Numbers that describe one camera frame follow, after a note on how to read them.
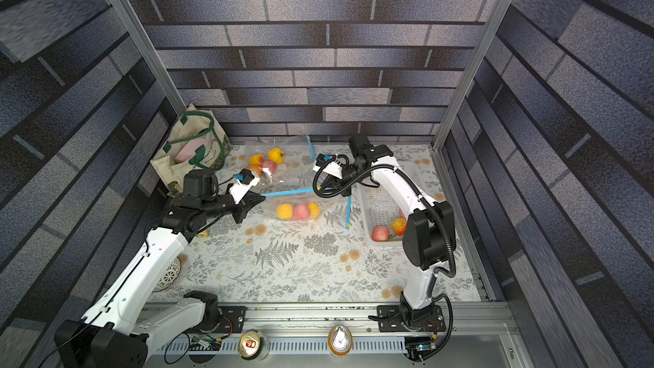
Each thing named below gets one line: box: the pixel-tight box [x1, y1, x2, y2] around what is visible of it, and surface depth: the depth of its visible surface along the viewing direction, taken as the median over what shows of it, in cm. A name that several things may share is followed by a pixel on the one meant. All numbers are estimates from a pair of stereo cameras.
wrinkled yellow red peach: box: [391, 217, 408, 236], surface depth 89 cm
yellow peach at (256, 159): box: [249, 154, 265, 165], surface depth 110 cm
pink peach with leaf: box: [259, 156, 278, 174], surface depth 109 cm
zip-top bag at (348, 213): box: [345, 195, 352, 230], surface depth 99 cm
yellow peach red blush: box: [308, 201, 322, 220], surface depth 94 cm
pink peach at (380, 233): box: [371, 225, 391, 242], surface depth 87 cm
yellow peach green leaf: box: [268, 147, 286, 165], surface depth 112 cm
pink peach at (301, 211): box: [293, 202, 310, 220], surface depth 88 cm
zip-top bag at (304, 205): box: [261, 188, 335, 223], surface depth 89 cm
